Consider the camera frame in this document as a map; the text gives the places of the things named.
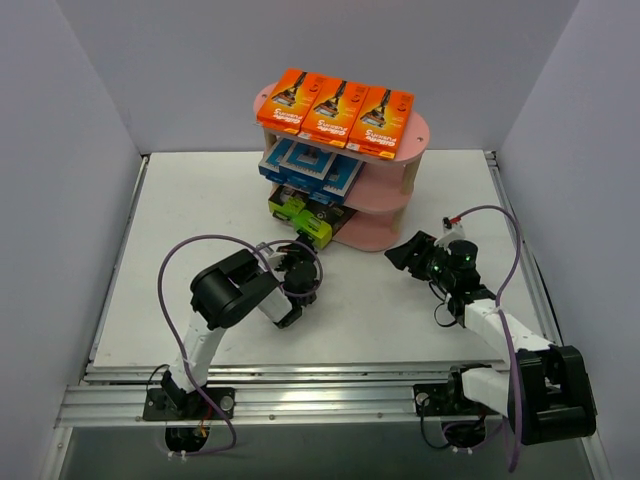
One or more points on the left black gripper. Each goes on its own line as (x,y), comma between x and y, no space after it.
(304,245)

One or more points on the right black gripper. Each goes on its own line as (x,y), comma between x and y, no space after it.
(417,252)

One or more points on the black green razor box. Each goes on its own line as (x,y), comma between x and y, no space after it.
(321,222)
(285,203)

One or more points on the blue razor box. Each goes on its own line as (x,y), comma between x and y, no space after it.
(307,165)
(269,166)
(337,185)

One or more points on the small orange razor box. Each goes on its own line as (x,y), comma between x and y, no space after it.
(380,123)

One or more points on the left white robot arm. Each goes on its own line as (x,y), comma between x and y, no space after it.
(279,278)

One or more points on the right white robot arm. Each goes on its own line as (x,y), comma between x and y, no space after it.
(545,394)

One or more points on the pink three-tier shelf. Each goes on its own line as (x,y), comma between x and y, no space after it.
(382,190)

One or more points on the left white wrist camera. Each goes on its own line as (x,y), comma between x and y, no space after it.
(272,257)

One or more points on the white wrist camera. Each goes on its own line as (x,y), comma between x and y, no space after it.
(452,231)
(272,257)

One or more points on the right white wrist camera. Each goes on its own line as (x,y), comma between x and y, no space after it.
(452,231)

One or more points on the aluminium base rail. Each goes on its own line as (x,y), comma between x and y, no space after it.
(271,395)

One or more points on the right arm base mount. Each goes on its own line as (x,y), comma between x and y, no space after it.
(466,432)

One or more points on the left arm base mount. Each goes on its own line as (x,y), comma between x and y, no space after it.
(181,439)

